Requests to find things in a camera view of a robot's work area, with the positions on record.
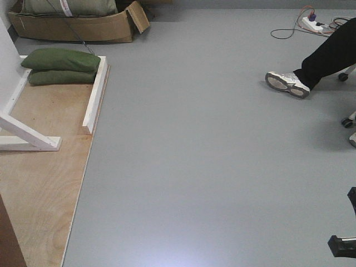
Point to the red-brown wooden door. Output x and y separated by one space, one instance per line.
11 254

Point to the open flat cardboard box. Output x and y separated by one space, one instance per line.
119 27

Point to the plywood floor board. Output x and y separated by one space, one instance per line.
40 189

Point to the lower green cushion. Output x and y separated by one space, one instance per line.
53 77

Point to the green cushion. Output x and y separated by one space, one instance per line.
60 59
53 77

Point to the upper green cushion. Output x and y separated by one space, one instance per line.
60 59

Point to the white power strip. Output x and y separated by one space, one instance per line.
311 25

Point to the purple power plug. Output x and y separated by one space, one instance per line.
312 16

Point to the seated person in white shirt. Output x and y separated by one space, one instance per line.
332 56

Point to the large olive green sack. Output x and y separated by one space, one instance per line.
70 8

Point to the white wooden floor rail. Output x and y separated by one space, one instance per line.
96 96

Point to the white wooden door frame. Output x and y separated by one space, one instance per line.
23 137

